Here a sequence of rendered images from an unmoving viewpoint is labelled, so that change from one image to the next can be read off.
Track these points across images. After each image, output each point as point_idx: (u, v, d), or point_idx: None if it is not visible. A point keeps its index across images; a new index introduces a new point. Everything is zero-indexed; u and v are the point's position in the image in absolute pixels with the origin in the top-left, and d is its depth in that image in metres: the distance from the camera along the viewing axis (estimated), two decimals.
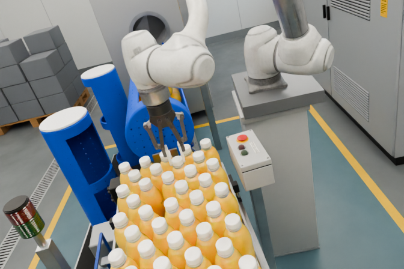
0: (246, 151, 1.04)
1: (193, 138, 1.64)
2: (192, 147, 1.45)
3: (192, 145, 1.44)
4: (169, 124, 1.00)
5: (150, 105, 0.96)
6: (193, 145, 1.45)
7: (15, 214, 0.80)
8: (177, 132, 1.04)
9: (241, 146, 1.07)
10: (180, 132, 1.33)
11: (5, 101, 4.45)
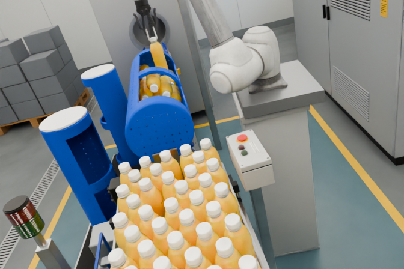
0: (246, 151, 1.04)
1: (193, 138, 1.64)
2: (192, 147, 1.45)
3: (192, 145, 1.44)
4: (147, 13, 1.81)
5: (136, 0, 1.77)
6: (193, 145, 1.45)
7: (15, 214, 0.80)
8: (152, 20, 1.84)
9: (241, 146, 1.07)
10: (180, 132, 1.33)
11: (5, 101, 4.45)
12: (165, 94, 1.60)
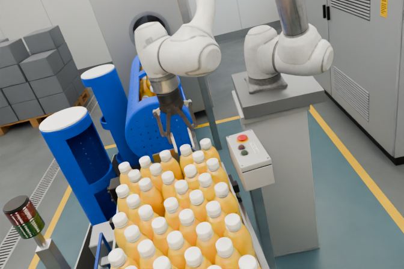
0: (246, 151, 1.04)
1: (193, 138, 1.64)
2: (192, 147, 1.45)
3: (192, 145, 1.44)
4: (178, 111, 1.06)
5: (160, 93, 1.01)
6: None
7: (15, 214, 0.80)
8: (187, 119, 1.09)
9: (241, 146, 1.07)
10: (180, 132, 1.33)
11: (5, 101, 4.45)
12: None
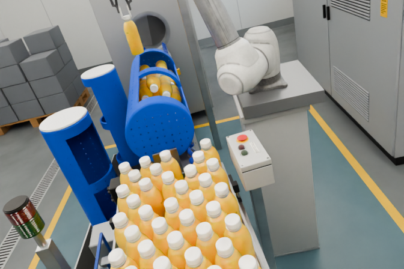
0: (246, 151, 1.04)
1: (193, 138, 1.64)
2: (192, 147, 1.45)
3: (192, 145, 1.44)
4: None
5: None
6: (193, 145, 1.45)
7: (15, 214, 0.80)
8: None
9: (241, 146, 1.07)
10: (180, 132, 1.33)
11: (5, 101, 4.45)
12: (165, 94, 1.60)
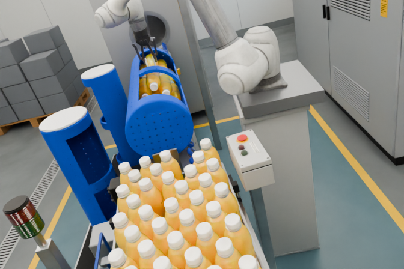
0: (246, 151, 1.04)
1: (193, 138, 1.64)
2: (190, 146, 1.43)
3: (189, 143, 1.43)
4: (146, 44, 1.78)
5: (136, 31, 1.73)
6: (191, 145, 1.43)
7: (15, 214, 0.80)
8: (151, 50, 1.81)
9: (241, 146, 1.07)
10: (180, 129, 1.35)
11: (5, 101, 4.45)
12: (165, 93, 1.62)
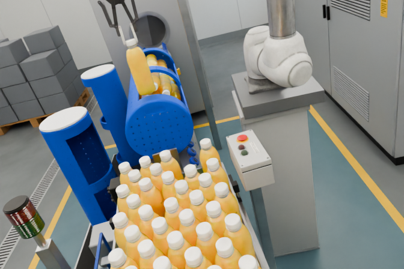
0: (246, 151, 1.04)
1: (193, 138, 1.64)
2: (190, 146, 1.43)
3: (189, 143, 1.43)
4: (121, 0, 1.13)
5: None
6: (191, 145, 1.43)
7: (15, 214, 0.80)
8: (129, 11, 1.16)
9: (241, 146, 1.07)
10: (180, 129, 1.35)
11: (5, 101, 4.45)
12: (165, 93, 1.62)
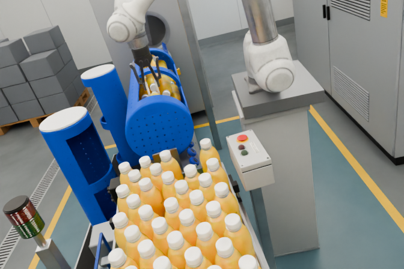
0: (246, 151, 1.04)
1: (193, 138, 1.64)
2: (192, 147, 1.44)
3: (191, 144, 1.43)
4: (148, 64, 1.41)
5: (134, 49, 1.37)
6: (192, 145, 1.44)
7: (15, 214, 0.80)
8: (154, 71, 1.45)
9: (241, 146, 1.07)
10: (180, 131, 1.34)
11: (5, 101, 4.45)
12: (165, 93, 1.61)
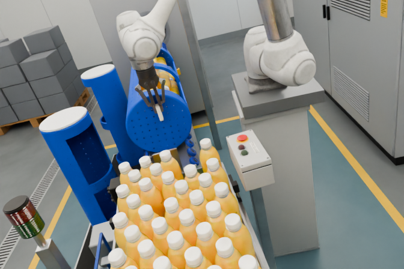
0: (246, 151, 1.04)
1: (193, 138, 1.64)
2: (184, 140, 1.45)
3: (187, 139, 1.46)
4: None
5: None
6: (186, 139, 1.45)
7: (15, 214, 0.80)
8: (149, 97, 1.30)
9: (241, 146, 1.07)
10: (178, 123, 1.40)
11: (5, 101, 4.45)
12: (165, 89, 1.67)
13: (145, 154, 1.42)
